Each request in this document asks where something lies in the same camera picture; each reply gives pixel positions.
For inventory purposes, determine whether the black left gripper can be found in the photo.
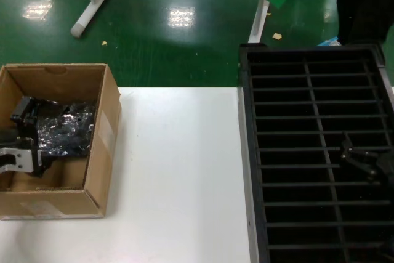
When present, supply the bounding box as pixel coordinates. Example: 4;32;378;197
30;147;53;179

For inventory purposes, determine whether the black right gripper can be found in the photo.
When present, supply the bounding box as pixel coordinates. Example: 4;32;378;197
340;133;394;184

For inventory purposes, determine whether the translucent grey antistatic bag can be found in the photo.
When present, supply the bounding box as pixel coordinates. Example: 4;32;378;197
32;98;98;156

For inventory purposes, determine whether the black slotted plastic container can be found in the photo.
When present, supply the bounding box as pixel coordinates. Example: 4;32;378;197
238;42;394;263

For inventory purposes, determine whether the open brown cardboard box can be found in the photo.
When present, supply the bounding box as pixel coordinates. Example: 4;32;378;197
0;63;121;221

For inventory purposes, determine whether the blue shoe cover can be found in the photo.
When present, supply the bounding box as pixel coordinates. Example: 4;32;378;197
316;36;342;47

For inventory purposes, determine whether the person in dark trousers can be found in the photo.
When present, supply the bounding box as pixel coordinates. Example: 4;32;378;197
335;0;394;45

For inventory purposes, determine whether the white metal table leg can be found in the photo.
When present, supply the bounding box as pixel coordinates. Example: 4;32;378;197
247;0;273;44
70;0;120;39

